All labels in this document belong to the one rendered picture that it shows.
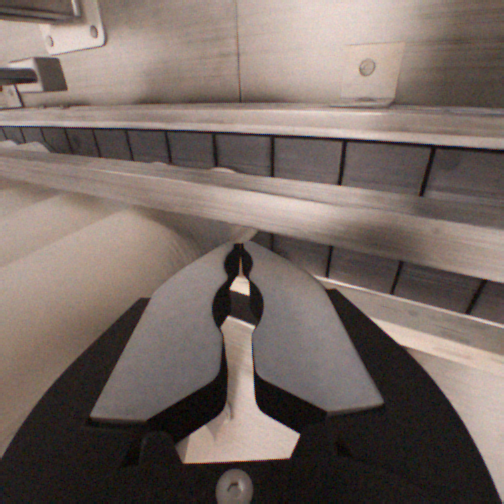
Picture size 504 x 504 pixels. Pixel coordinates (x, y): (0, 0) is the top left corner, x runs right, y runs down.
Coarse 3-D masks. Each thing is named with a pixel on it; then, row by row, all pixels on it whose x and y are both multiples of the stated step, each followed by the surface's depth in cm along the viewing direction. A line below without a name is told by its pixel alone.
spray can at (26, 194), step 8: (24, 184) 16; (32, 184) 16; (0, 192) 15; (8, 192) 15; (16, 192) 16; (24, 192) 16; (32, 192) 16; (40, 192) 16; (48, 192) 16; (56, 192) 17; (64, 192) 17; (0, 200) 15; (8, 200) 15; (16, 200) 15; (24, 200) 15; (32, 200) 16; (40, 200) 16; (0, 208) 14; (8, 208) 15; (16, 208) 15
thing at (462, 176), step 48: (96, 144) 22; (144, 144) 19; (192, 144) 17; (240, 144) 16; (288, 144) 15; (336, 144) 13; (384, 144) 13; (432, 192) 12; (480, 192) 12; (288, 240) 18; (384, 288) 16; (432, 288) 15; (480, 288) 14
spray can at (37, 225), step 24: (72, 192) 14; (0, 216) 12; (24, 216) 12; (48, 216) 12; (72, 216) 13; (96, 216) 14; (0, 240) 11; (24, 240) 11; (48, 240) 12; (0, 264) 10
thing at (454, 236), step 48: (96, 192) 11; (144, 192) 9; (192, 192) 8; (240, 192) 8; (288, 192) 7; (336, 192) 7; (384, 192) 7; (336, 240) 7; (384, 240) 6; (432, 240) 6; (480, 240) 5
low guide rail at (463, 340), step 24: (240, 264) 17; (240, 288) 17; (336, 288) 15; (384, 312) 13; (408, 312) 13; (432, 312) 13; (408, 336) 13; (432, 336) 12; (456, 336) 12; (480, 336) 12; (456, 360) 12; (480, 360) 12
